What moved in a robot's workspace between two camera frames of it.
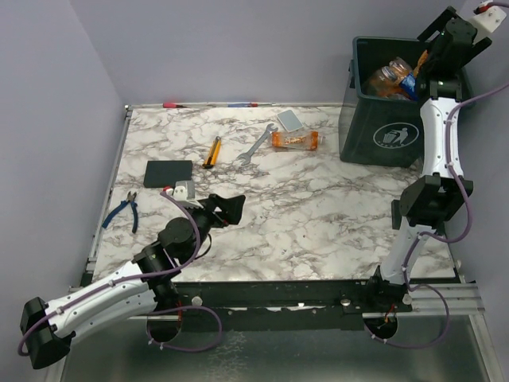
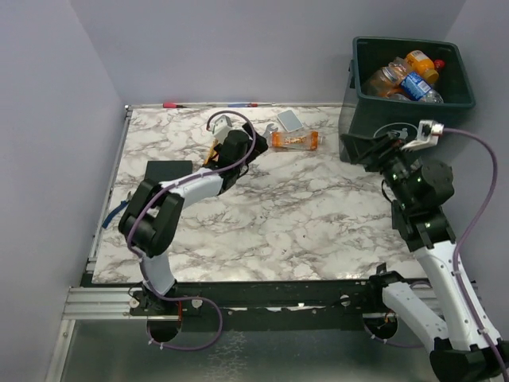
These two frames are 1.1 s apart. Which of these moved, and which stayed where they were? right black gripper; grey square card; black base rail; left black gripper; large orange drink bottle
Moved: left black gripper; right black gripper
Stayed: grey square card; black base rail; large orange drink bottle
